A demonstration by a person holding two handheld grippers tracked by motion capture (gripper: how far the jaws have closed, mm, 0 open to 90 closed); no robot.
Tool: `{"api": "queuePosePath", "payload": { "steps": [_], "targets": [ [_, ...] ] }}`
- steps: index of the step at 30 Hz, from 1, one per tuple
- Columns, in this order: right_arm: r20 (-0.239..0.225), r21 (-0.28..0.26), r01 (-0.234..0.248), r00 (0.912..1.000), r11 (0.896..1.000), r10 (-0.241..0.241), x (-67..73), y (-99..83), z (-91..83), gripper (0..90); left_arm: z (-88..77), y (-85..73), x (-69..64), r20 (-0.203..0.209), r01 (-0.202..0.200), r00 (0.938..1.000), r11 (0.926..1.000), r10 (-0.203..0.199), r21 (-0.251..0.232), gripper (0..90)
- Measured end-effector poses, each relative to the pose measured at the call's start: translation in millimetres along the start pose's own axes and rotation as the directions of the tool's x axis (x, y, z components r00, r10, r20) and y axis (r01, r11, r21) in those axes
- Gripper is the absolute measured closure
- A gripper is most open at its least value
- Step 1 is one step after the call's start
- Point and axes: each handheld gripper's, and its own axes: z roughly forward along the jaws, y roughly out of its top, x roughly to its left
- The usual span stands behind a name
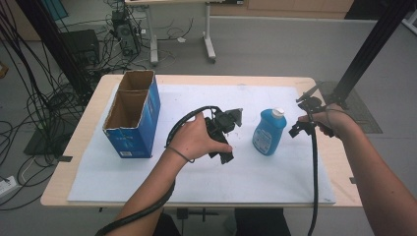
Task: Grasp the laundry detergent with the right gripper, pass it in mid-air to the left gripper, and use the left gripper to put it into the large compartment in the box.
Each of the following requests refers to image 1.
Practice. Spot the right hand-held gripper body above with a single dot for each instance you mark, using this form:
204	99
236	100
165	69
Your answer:
311	104

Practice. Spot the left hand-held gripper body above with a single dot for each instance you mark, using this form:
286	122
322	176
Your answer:
219	126

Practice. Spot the blue bottle with white cap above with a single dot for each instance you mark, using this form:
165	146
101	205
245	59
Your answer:
267	134

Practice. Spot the person's right hand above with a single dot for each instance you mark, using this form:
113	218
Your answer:
337	119

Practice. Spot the person's left hand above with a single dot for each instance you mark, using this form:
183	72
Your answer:
191	139

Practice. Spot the dark grey floor mat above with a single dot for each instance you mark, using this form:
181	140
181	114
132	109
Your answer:
364	118

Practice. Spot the white table mat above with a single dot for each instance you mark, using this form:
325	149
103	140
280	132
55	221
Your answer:
229	183

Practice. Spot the grey tape piece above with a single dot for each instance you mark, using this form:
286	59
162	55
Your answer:
65	158
352	180

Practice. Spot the blue cardboard box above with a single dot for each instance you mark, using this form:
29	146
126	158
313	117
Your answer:
137	131

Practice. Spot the person's right leg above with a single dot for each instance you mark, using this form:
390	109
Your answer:
262	223

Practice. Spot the person's leg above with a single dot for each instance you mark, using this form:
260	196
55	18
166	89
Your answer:
168	226
262	223

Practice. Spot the wooden cabinet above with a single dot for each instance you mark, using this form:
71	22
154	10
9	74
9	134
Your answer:
278	8

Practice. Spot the white desk with legs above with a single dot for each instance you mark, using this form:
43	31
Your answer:
153	36

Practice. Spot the person's left leg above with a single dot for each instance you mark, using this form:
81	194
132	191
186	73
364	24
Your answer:
168	226

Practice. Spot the black computer tower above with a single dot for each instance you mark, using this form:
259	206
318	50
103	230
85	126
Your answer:
126	32

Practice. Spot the black square box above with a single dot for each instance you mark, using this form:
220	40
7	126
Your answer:
82	46

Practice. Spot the black floor plate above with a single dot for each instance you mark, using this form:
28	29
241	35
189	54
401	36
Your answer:
42	144

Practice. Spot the white power strip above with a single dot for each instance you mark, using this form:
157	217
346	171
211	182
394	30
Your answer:
7	186

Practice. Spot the black metal frame post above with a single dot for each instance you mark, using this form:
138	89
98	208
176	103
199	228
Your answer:
370	49
55	42

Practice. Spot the black table frame bracket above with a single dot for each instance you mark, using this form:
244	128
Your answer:
193	213

